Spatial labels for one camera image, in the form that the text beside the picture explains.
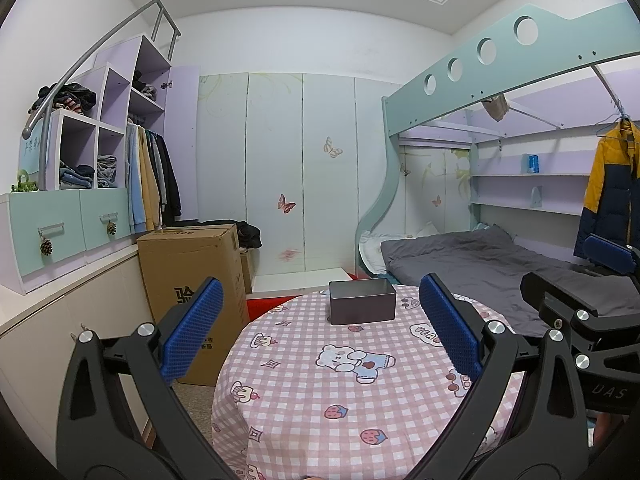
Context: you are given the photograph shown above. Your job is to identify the white pillow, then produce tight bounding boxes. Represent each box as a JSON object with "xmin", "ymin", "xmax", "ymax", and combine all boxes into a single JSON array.
[{"xmin": 359, "ymin": 221, "xmax": 437, "ymax": 277}]

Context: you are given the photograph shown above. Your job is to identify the pink checkered round table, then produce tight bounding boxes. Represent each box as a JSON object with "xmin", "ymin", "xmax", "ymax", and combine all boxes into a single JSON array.
[{"xmin": 210, "ymin": 285, "xmax": 597, "ymax": 480}]

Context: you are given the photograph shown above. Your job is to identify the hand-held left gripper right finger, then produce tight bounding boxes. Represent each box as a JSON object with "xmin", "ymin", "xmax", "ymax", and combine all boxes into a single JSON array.
[{"xmin": 404, "ymin": 273, "xmax": 592, "ymax": 480}]

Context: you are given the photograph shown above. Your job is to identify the grey bed mattress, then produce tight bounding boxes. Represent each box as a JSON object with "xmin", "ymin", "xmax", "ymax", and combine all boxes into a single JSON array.
[{"xmin": 380, "ymin": 224, "xmax": 603, "ymax": 337}]

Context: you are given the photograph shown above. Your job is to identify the green decor plant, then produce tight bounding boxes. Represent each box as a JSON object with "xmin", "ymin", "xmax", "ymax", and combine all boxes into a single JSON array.
[{"xmin": 12, "ymin": 169, "xmax": 40, "ymax": 194}]

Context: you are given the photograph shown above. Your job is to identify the yellow and navy jacket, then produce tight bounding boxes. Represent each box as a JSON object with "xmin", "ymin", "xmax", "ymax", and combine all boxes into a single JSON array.
[{"xmin": 573, "ymin": 118, "xmax": 640, "ymax": 264}]

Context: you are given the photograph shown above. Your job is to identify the folded clothes on wardrobe shelf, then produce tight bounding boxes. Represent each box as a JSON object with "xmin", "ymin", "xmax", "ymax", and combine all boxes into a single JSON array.
[{"xmin": 130, "ymin": 71, "xmax": 162, "ymax": 99}]

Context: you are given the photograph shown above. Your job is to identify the wire clothes hanger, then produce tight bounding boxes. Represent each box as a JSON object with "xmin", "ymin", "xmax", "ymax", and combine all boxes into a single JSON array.
[{"xmin": 595, "ymin": 102, "xmax": 640, "ymax": 139}]

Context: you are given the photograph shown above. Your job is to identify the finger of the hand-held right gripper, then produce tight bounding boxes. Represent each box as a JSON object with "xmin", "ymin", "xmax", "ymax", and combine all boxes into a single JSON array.
[
  {"xmin": 520, "ymin": 271, "xmax": 640, "ymax": 357},
  {"xmin": 583, "ymin": 233, "xmax": 640, "ymax": 278}
]

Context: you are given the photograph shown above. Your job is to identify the row of hanging clothes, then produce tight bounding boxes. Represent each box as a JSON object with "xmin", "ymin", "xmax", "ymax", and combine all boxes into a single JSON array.
[{"xmin": 125, "ymin": 119, "xmax": 183, "ymax": 235}]

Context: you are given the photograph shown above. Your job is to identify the lilac bed shelf unit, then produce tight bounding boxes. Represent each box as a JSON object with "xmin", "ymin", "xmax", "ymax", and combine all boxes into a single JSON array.
[{"xmin": 469, "ymin": 122, "xmax": 640, "ymax": 222}]

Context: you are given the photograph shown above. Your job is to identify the lilac wardrobe shelf unit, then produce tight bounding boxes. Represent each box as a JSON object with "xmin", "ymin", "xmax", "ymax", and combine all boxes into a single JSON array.
[{"xmin": 19, "ymin": 34, "xmax": 201, "ymax": 242}]

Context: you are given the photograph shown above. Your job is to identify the brown cloth pouch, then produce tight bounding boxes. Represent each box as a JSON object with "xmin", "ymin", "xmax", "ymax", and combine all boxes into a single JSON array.
[{"xmin": 481, "ymin": 93, "xmax": 511, "ymax": 122}]

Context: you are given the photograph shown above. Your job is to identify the white flat board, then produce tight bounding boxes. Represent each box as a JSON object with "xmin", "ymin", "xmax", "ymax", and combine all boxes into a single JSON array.
[{"xmin": 251, "ymin": 266, "xmax": 357, "ymax": 297}]

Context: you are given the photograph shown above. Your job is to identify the grey metal handrail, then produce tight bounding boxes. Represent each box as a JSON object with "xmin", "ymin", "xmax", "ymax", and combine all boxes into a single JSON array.
[{"xmin": 21, "ymin": 0, "xmax": 182, "ymax": 192}]

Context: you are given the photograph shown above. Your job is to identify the silver metal tin box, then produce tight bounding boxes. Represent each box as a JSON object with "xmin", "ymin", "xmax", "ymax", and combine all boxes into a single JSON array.
[{"xmin": 328, "ymin": 280, "xmax": 398, "ymax": 326}]

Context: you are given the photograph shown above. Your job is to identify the folded blue jeans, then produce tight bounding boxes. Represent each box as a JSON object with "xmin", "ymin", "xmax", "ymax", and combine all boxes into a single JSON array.
[{"xmin": 59, "ymin": 161, "xmax": 96, "ymax": 190}]

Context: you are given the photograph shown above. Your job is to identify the white low cabinet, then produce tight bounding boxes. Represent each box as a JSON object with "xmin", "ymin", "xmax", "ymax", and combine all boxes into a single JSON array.
[{"xmin": 0, "ymin": 247, "xmax": 157, "ymax": 442}]

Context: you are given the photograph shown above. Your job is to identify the teal bunk bed frame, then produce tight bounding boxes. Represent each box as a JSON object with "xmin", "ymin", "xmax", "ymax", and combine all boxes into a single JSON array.
[{"xmin": 355, "ymin": 2, "xmax": 640, "ymax": 282}]

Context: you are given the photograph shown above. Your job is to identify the small cardboard box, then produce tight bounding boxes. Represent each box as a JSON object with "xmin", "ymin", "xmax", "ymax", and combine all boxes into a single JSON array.
[{"xmin": 239, "ymin": 250, "xmax": 254, "ymax": 296}]

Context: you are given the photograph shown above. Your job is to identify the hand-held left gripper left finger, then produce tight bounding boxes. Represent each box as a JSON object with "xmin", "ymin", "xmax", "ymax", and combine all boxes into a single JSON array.
[{"xmin": 55, "ymin": 276, "xmax": 242, "ymax": 480}]

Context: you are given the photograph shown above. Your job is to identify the teal drawer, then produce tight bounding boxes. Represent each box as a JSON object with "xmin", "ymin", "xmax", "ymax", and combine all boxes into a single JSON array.
[
  {"xmin": 79, "ymin": 188, "xmax": 134, "ymax": 252},
  {"xmin": 6, "ymin": 192, "xmax": 84, "ymax": 282}
]

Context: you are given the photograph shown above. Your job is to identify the large cardboard box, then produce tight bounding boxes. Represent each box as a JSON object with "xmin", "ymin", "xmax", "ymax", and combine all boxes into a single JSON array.
[{"xmin": 137, "ymin": 224, "xmax": 251, "ymax": 387}]

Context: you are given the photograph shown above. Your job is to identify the red ottoman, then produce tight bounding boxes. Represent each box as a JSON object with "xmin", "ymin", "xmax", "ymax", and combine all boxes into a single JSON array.
[{"xmin": 246, "ymin": 271, "xmax": 362, "ymax": 313}]

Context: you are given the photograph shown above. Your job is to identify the folded grey clothes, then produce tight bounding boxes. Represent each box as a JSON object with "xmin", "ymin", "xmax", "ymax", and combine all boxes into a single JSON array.
[{"xmin": 96, "ymin": 154, "xmax": 119, "ymax": 189}]

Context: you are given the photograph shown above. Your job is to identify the dark striped clothes pile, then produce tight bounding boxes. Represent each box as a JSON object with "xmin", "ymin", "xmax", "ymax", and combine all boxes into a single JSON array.
[{"xmin": 31, "ymin": 81, "xmax": 99, "ymax": 117}]

